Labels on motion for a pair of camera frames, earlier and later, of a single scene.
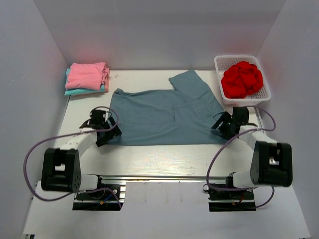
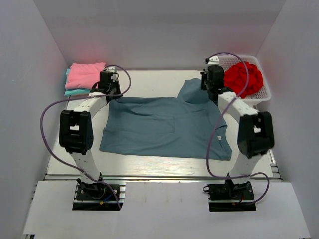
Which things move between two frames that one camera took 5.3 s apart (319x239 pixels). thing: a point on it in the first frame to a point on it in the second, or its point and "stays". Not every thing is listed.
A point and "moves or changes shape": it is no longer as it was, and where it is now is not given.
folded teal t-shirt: (70, 91) stays
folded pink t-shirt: (89, 76) stays
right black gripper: (226, 116) to (204, 74)
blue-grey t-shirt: (185, 115) moves or changes shape
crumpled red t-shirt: (241, 80) stays
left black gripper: (113, 133) to (116, 83)
